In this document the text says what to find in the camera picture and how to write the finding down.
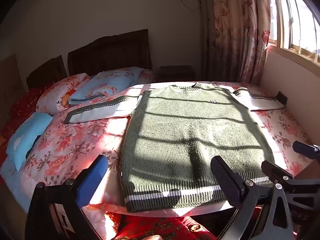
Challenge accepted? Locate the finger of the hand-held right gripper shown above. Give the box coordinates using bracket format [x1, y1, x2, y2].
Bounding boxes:
[261, 160, 300, 188]
[292, 141, 320, 159]

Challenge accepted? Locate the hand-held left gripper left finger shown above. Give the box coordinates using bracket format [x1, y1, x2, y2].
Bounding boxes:
[25, 154, 109, 240]

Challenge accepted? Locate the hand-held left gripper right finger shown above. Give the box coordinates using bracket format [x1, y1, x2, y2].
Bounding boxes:
[210, 155, 295, 240]

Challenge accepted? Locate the green knit sweater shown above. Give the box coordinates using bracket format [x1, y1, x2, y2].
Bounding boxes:
[64, 82, 288, 213]

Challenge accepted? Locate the pink floral bed quilt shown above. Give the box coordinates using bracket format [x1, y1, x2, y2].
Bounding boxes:
[20, 77, 314, 234]

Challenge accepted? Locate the small light blue cushion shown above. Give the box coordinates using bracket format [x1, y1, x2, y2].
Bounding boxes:
[6, 112, 53, 172]

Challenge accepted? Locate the person's red floral clothing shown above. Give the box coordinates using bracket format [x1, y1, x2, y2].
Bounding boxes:
[112, 212, 216, 240]

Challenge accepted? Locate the floral cartoon pillow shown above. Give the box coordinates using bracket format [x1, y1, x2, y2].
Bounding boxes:
[36, 73, 90, 116]

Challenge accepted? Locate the blue cartoon pillow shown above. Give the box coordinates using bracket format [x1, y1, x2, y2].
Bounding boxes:
[69, 67, 145, 105]

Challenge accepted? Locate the red patterned blanket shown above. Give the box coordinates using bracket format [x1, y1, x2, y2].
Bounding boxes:
[0, 82, 56, 155]

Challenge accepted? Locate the dark wooden nightstand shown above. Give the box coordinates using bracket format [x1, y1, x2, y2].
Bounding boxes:
[159, 65, 196, 82]

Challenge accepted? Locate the small dark wooden headboard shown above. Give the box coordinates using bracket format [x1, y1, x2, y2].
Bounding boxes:
[26, 55, 68, 90]

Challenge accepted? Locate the large dark wooden headboard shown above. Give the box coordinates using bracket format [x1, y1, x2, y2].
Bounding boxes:
[67, 29, 152, 77]

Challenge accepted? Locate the cardboard box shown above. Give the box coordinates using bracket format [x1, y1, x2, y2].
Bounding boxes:
[0, 54, 26, 128]

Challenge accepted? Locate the barred window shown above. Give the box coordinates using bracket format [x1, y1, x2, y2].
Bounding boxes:
[265, 0, 320, 63]

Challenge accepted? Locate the floral curtain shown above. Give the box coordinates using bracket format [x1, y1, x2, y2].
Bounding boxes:
[197, 0, 272, 86]

